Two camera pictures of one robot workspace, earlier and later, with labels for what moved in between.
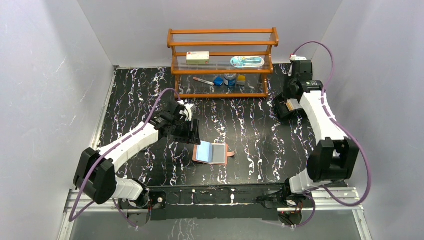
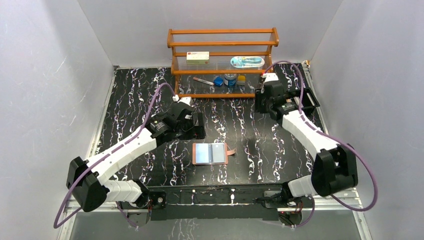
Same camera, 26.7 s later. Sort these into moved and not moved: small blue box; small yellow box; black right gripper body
Moved: black right gripper body
Not moved: small blue box; small yellow box
